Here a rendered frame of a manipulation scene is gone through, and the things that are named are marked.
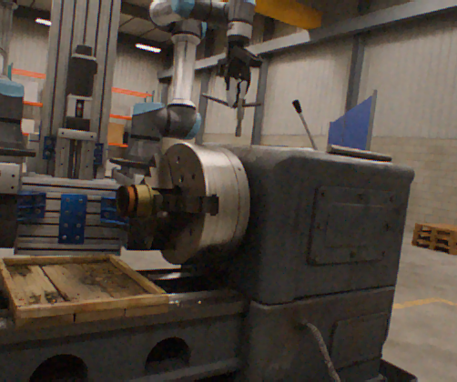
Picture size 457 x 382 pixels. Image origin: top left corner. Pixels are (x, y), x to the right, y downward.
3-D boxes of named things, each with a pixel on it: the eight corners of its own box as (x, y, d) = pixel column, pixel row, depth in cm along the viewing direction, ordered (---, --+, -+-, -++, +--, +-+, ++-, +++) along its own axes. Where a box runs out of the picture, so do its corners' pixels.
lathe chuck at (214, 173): (168, 239, 129) (187, 137, 123) (224, 283, 104) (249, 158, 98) (141, 239, 124) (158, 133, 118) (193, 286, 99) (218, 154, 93)
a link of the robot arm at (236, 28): (257, 26, 129) (236, 19, 124) (255, 42, 129) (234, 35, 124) (242, 31, 135) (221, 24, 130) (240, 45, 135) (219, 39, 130)
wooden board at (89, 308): (111, 266, 120) (113, 253, 119) (168, 312, 90) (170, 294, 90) (-6, 272, 102) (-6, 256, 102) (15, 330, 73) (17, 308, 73)
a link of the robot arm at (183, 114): (156, 139, 171) (165, 8, 173) (190, 143, 178) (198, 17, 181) (166, 135, 160) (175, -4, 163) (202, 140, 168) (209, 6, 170)
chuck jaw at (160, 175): (177, 197, 113) (169, 160, 118) (187, 188, 110) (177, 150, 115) (139, 196, 107) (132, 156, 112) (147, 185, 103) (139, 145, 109)
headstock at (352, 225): (302, 252, 174) (314, 157, 171) (405, 286, 135) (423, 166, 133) (173, 257, 140) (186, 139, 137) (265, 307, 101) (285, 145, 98)
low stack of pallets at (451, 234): (441, 243, 881) (444, 222, 878) (483, 252, 812) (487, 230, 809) (409, 245, 806) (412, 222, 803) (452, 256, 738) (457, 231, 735)
